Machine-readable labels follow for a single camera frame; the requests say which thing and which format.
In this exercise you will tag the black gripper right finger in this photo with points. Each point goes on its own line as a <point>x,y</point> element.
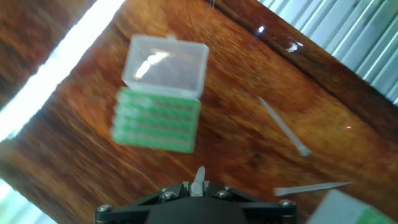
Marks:
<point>230,194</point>

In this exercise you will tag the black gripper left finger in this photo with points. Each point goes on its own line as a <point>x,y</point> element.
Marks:
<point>161,196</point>

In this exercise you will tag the green clear pipette tip box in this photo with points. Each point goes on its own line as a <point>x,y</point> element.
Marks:
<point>168,71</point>
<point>335,208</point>

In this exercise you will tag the glossy brown wooden board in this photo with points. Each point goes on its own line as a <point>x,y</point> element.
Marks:
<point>248,77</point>

